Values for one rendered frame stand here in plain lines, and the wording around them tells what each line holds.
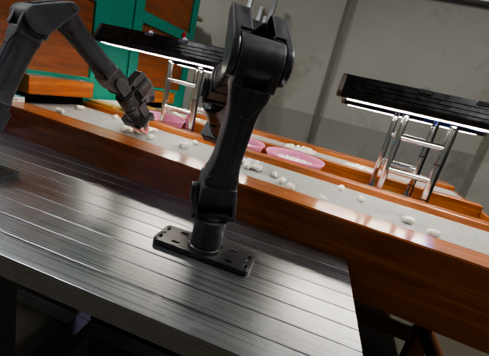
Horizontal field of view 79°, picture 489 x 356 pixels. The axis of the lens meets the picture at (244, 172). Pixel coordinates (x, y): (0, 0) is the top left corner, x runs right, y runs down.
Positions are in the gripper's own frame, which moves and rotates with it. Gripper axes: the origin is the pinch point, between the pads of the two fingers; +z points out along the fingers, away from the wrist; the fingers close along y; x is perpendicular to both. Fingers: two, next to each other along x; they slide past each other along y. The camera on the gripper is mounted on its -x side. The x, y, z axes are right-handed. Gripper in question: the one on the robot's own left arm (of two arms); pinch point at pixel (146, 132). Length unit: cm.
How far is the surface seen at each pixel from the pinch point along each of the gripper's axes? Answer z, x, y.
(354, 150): 210, -171, -89
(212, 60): -18.4, -25.0, -19.7
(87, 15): -13, -39, 51
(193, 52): -18.6, -26.6, -11.7
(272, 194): -20, 16, -58
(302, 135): 206, -168, -26
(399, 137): 2, -30, -88
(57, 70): -6, -12, 51
